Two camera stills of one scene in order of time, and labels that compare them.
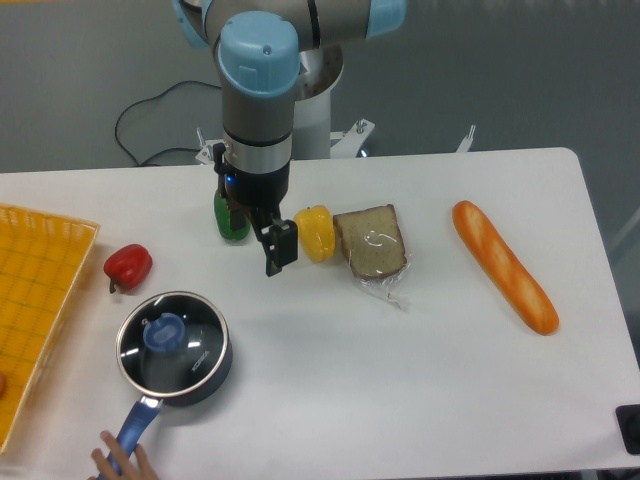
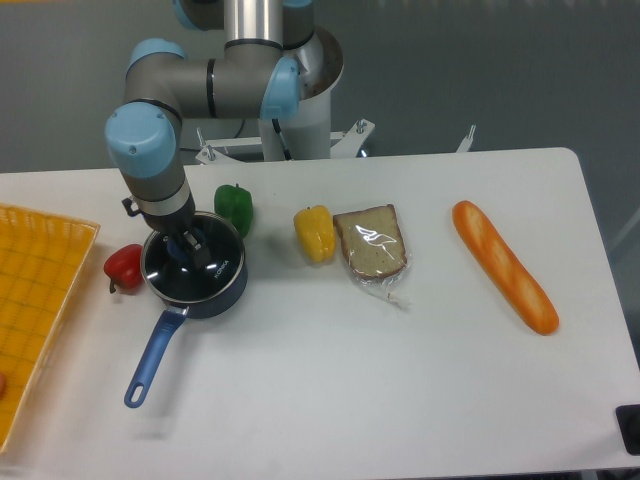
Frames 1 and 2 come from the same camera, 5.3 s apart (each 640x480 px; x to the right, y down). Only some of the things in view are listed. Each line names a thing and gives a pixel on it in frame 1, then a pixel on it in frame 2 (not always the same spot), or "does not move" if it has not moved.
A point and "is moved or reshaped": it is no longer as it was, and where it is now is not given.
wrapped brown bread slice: x=373 y=243 does not move
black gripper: x=262 y=194 to x=181 y=221
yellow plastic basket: x=43 y=257 does not move
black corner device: x=628 y=420 does not move
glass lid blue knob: x=171 y=343 to x=168 y=273
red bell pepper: x=128 y=267 does not move
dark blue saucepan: x=173 y=348 is moved or reshaped
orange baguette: x=524 y=290 does not move
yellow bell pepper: x=317 y=229 does not move
